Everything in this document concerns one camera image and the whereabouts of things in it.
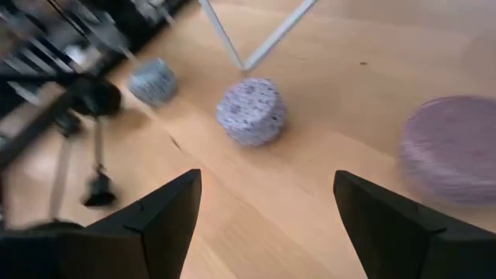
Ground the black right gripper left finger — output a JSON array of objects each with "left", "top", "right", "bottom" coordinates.
[{"left": 87, "top": 169, "right": 203, "bottom": 279}]

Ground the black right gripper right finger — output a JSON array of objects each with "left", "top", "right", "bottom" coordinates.
[{"left": 333, "top": 170, "right": 496, "bottom": 279}]

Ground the pink patterned candle tin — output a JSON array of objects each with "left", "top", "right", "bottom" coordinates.
[{"left": 398, "top": 95, "right": 496, "bottom": 206}]

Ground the purple floral candle tin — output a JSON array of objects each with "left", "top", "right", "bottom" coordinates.
[{"left": 215, "top": 76, "right": 288, "bottom": 147}]

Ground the blue leaf-patterned candle tin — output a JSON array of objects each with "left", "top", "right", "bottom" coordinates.
[{"left": 127, "top": 57, "right": 179, "bottom": 108}]

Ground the short black candlestick holder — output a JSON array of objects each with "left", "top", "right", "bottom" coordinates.
[{"left": 65, "top": 73, "right": 123, "bottom": 208}]

